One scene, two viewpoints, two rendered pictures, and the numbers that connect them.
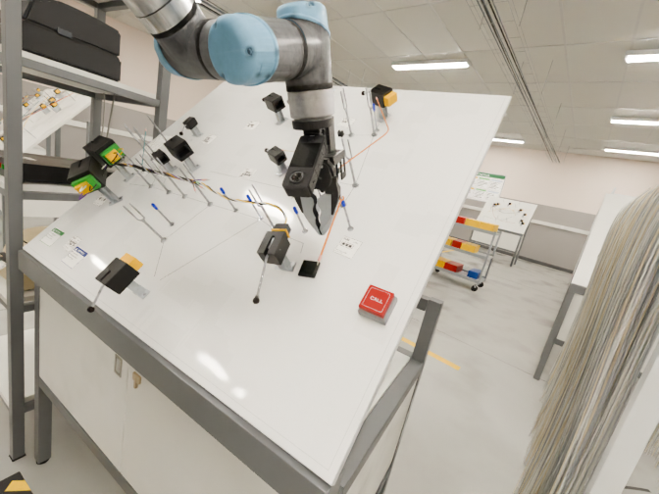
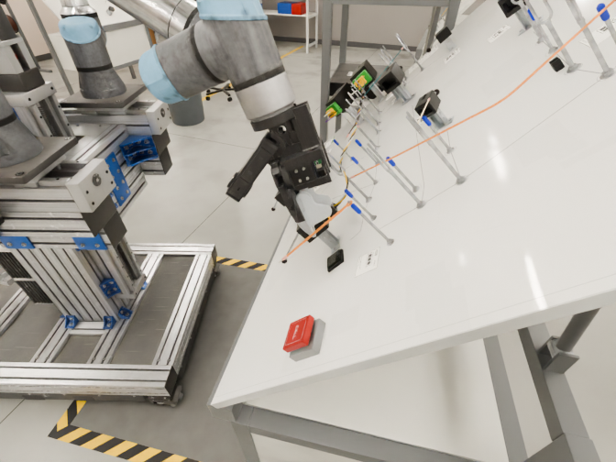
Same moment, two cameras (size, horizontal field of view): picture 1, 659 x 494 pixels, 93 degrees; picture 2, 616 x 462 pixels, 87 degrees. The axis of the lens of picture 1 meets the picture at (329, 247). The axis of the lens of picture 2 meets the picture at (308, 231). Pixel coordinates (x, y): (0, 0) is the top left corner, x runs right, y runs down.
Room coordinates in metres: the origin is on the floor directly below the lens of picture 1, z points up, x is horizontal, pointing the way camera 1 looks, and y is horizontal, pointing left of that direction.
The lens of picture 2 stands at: (0.48, -0.38, 1.55)
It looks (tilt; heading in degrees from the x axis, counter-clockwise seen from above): 41 degrees down; 74
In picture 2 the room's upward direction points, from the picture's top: straight up
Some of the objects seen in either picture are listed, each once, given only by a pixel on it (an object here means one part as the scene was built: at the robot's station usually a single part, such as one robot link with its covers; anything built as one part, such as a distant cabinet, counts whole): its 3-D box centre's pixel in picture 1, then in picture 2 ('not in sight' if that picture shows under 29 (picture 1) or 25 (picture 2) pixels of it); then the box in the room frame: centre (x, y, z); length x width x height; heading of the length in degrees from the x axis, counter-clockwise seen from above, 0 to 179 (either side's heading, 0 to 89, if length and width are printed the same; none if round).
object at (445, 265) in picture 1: (459, 249); not in sight; (5.25, -2.14, 0.54); 0.99 x 0.50 x 1.08; 54
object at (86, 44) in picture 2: not in sight; (84, 41); (0.10, 1.04, 1.33); 0.13 x 0.12 x 0.14; 99
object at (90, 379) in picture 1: (78, 362); not in sight; (0.82, 0.66, 0.60); 0.55 x 0.02 x 0.39; 61
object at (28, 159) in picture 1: (51, 169); (367, 81); (1.22, 1.12, 1.09); 0.35 x 0.33 x 0.07; 61
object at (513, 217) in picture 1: (499, 229); not in sight; (8.58, -4.38, 0.83); 1.18 x 0.72 x 1.65; 53
